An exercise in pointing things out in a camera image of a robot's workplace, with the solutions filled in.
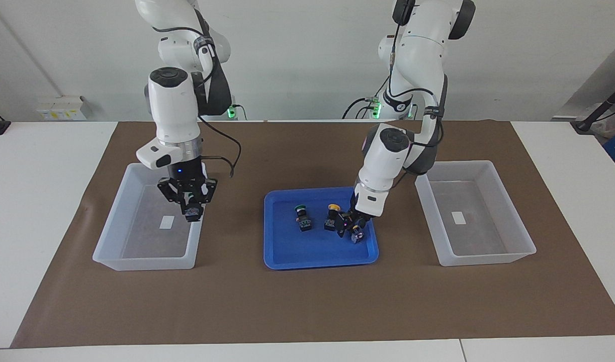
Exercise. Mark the white wall power strip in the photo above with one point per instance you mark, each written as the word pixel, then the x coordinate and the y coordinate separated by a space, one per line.
pixel 61 109

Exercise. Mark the white paper label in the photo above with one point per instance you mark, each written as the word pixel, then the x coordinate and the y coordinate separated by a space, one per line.
pixel 458 217
pixel 167 222

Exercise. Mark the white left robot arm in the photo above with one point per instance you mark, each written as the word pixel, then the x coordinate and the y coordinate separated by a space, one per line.
pixel 387 161

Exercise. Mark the blue plastic tray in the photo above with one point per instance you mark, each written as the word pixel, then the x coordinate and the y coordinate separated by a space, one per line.
pixel 312 251

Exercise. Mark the brown table mat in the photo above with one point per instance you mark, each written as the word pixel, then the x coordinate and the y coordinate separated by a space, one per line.
pixel 307 301

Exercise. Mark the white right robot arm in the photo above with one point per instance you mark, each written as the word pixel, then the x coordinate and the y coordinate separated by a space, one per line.
pixel 174 110

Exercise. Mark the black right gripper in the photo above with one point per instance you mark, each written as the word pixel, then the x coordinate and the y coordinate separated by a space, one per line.
pixel 185 176

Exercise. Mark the green push button switch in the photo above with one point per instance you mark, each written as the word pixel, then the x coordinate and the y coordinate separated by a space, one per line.
pixel 192 215
pixel 302 218

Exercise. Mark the translucent white plastic box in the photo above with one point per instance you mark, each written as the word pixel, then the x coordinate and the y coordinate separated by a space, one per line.
pixel 488 226
pixel 136 246

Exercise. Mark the yellow push button switch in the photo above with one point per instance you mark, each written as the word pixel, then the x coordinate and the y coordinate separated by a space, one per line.
pixel 357 235
pixel 332 217

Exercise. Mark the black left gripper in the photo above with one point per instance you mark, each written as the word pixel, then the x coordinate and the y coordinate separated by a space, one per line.
pixel 358 217

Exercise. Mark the black tripod pole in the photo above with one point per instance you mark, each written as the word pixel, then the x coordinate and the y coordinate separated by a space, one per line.
pixel 601 108

